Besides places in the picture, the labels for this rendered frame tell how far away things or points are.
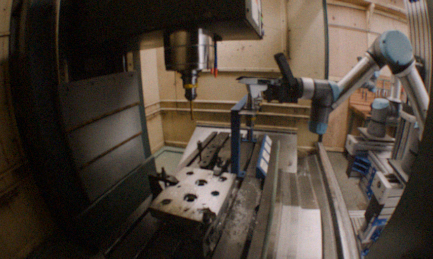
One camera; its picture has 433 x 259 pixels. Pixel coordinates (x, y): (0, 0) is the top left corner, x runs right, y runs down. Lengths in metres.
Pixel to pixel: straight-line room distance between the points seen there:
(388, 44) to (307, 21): 1.04
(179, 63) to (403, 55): 0.70
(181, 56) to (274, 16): 1.16
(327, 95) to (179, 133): 1.53
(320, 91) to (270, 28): 1.01
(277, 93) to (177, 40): 0.34
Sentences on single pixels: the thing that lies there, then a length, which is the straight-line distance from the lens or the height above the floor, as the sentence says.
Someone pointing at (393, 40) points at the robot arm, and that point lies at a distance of 0.71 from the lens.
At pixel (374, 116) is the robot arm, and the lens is 1.38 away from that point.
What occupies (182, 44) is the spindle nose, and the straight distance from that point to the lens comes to 0.57.
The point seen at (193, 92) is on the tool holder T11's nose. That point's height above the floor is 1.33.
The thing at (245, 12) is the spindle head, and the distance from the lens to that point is 0.49.
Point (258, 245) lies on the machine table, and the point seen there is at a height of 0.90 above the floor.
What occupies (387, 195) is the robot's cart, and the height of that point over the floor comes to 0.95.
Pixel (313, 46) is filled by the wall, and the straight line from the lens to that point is 1.62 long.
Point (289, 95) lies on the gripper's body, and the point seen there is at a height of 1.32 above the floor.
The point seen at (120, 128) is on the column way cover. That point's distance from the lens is 1.00.
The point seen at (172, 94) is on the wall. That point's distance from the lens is 1.87.
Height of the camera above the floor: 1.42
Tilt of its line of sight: 19 degrees down
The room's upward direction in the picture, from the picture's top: 2 degrees counter-clockwise
